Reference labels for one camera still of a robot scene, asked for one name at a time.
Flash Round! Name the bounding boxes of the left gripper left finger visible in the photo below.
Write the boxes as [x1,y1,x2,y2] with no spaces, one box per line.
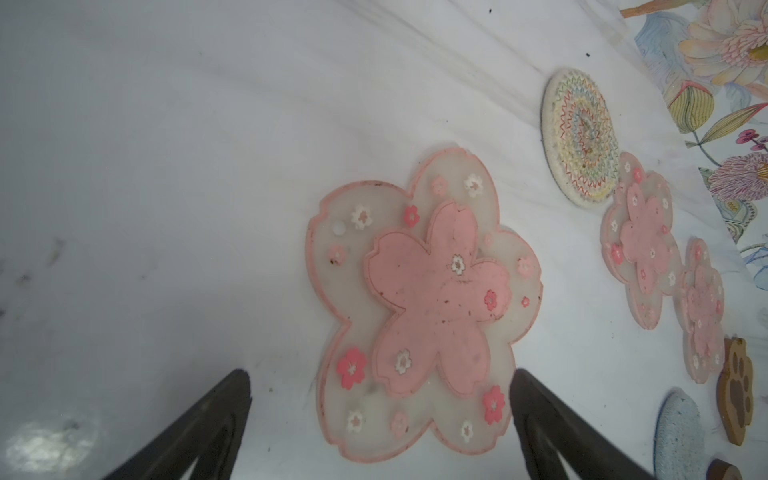
[107,369,252,479]

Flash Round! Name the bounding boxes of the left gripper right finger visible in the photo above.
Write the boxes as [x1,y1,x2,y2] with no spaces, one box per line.
[509,368,653,480]

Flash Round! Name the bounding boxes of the round blue woven coaster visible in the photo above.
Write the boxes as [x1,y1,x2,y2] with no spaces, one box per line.
[653,388,705,480]

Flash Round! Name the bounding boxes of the pink flower coaster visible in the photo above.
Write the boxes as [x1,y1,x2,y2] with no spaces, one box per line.
[675,238,726,384]
[305,148,543,463]
[600,152,684,330]

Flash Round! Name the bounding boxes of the brown paw print coaster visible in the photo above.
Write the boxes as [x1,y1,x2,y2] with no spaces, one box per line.
[717,337,754,446]

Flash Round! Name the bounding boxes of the round beige patterned coaster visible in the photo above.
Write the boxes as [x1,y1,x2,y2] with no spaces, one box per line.
[541,68,620,209]

